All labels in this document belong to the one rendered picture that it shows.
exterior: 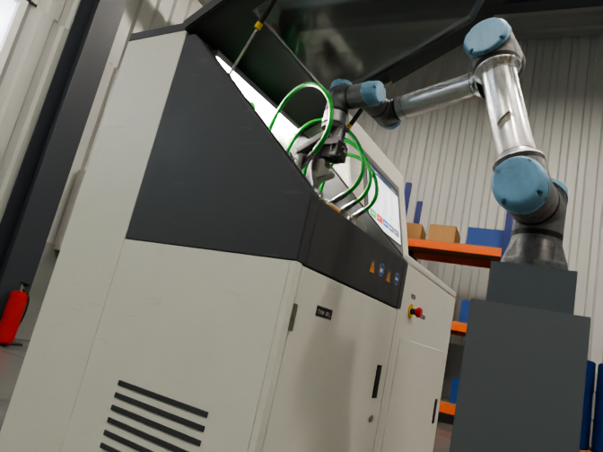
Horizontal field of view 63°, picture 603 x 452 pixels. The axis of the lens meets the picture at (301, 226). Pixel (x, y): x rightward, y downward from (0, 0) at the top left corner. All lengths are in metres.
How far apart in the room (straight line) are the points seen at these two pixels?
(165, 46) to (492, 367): 1.32
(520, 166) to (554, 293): 0.29
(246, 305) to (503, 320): 0.57
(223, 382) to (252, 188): 0.46
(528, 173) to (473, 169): 7.31
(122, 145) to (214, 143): 0.38
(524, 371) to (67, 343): 1.17
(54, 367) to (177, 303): 0.46
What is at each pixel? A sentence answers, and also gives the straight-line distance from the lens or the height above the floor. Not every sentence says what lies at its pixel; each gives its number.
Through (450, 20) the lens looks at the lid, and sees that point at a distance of 1.98.
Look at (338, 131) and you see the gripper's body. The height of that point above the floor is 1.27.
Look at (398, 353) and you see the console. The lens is 1.75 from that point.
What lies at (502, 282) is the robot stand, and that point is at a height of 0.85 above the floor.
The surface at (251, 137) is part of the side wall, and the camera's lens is 1.29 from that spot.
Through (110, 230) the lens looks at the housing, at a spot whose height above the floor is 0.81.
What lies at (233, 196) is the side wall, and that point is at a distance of 1.24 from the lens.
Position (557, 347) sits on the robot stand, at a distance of 1.19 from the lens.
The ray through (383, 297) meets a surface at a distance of 1.56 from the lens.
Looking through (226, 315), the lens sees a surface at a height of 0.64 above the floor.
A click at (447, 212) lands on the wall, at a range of 8.27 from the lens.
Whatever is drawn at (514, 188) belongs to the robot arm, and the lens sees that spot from 1.18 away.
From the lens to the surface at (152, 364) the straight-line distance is 1.30.
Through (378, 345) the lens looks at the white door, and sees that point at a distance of 1.57.
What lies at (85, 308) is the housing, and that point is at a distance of 1.53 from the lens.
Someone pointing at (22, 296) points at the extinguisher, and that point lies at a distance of 5.01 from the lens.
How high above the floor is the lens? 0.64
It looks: 12 degrees up
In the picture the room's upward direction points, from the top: 13 degrees clockwise
